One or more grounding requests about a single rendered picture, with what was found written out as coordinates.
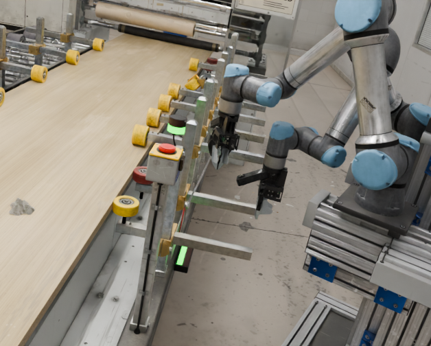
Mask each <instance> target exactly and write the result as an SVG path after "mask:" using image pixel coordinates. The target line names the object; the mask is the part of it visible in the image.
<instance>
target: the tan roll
mask: <svg viewBox="0 0 431 346"><path fill-rule="evenodd" d="M84 9H87V10H92V11H95V15H96V17H98V18H102V19H108V20H112V21H119V22H122V23H128V24H132V25H138V26H142V27H148V28H152V29H156V30H162V31H166V32H171V33H175V34H182V35H186V36H192V37H193V36H194V33H195V32H200V33H203V34H210V35H214V36H219V37H223V38H225V36H226V33H222V32H217V31H213V30H206V29H202V28H199V27H195V23H196V22H195V21H191V20H187V19H181V18H177V17H174V16H168V15H164V14H157V13H153V12H147V11H144V10H138V9H134V8H127V7H124V6H120V5H114V4H110V3H104V2H100V1H98V2H97V5H96V7H95V6H91V5H85V7H84Z"/></svg>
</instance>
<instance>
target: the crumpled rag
mask: <svg viewBox="0 0 431 346"><path fill-rule="evenodd" d="M10 206H11V208H12V209H11V210H10V211H9V214H14V215H15V216H20V215H21V214H29V215H30V214H32V212H34V211H35V208H33V207H32V206H31V205H29V203H28V202H27V201H25V200H21V199H20V198H17V199H16V201H15V202H13V203H11V204H10Z"/></svg>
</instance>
